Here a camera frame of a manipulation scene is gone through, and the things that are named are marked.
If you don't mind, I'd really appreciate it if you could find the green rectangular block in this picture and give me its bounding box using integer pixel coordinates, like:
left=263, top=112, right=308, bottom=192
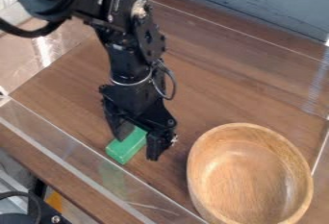
left=105, top=127, right=147, bottom=165

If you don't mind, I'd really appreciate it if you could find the brown wooden bowl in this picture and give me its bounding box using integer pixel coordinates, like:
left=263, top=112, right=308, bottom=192
left=185, top=123, right=312, bottom=224

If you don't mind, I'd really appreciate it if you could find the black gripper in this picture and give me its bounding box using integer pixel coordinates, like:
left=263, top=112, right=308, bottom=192
left=98, top=79, right=177, bottom=162

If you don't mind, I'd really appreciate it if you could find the black device lower left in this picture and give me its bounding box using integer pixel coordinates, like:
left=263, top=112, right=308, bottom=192
left=0, top=207, right=72, bottom=224

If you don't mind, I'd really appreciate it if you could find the black cable lower left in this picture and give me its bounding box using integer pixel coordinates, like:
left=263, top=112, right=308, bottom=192
left=0, top=190, right=42, bottom=224

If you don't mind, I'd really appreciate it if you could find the clear acrylic enclosure wall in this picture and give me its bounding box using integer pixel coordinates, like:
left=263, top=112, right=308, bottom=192
left=0, top=0, right=329, bottom=224

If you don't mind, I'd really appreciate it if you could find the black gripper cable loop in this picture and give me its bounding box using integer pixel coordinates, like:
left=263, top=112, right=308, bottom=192
left=149, top=60, right=177, bottom=101

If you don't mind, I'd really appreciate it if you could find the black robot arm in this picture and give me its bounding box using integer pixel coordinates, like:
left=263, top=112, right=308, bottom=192
left=0, top=0, right=177, bottom=161

